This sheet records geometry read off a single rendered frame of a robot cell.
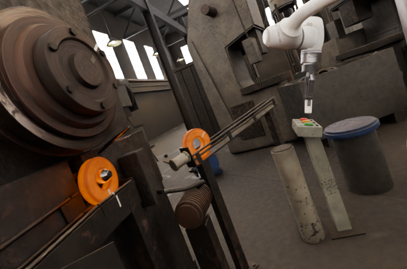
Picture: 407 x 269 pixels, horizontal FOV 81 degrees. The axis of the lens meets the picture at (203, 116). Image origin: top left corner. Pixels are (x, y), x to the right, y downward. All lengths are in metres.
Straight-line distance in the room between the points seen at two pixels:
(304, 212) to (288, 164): 0.27
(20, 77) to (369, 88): 2.79
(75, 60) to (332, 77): 2.39
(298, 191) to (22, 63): 1.24
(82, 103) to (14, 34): 0.24
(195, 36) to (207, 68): 0.48
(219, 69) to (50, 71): 2.85
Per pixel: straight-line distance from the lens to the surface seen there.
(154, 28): 10.28
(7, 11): 0.89
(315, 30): 1.24
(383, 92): 3.03
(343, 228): 1.56
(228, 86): 3.38
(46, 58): 0.76
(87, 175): 0.84
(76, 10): 1.44
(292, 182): 1.35
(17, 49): 0.80
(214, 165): 2.89
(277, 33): 1.14
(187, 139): 1.18
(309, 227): 1.47
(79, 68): 0.81
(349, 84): 2.83
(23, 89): 0.76
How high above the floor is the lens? 0.89
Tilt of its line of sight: 3 degrees down
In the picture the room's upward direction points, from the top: 21 degrees counter-clockwise
